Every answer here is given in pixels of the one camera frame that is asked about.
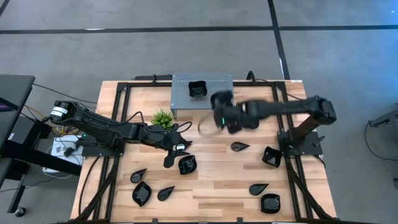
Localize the long black right arm cable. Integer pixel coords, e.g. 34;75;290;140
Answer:
285;92;304;102

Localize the white power strip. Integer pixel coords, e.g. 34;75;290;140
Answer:
42;166;74;180

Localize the black side desk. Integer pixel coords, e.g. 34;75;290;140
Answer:
0;74;83;215

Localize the black metal table frame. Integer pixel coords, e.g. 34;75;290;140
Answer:
72;74;340;224

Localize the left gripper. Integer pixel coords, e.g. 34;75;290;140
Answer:
144;124;193;169

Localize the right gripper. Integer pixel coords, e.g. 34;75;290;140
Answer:
210;90;246;135

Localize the black teardrop mini plate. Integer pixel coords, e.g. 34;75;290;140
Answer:
174;143;192;156
249;183;270;197
130;168;148;184
230;141;251;152
157;185;176;202

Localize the black square mini plate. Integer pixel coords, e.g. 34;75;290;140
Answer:
261;146;283;169
260;193;281;215
188;80;208;98

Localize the grey perforated metal shelf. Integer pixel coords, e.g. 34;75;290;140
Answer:
170;72;234;118

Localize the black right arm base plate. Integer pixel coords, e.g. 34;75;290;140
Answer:
277;129;324;157

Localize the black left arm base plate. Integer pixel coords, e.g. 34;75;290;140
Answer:
81;136;126;158

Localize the thin black floor cable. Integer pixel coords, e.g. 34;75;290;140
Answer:
32;83;98;105
364;121;398;162

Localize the white printed box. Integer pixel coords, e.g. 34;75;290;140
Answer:
51;135;84;166

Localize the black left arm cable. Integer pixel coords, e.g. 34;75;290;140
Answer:
119;111;193;134

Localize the grey metal stand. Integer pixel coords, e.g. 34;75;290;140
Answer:
368;104;398;128

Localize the green plant in white pot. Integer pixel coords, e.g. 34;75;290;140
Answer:
150;108;175;130

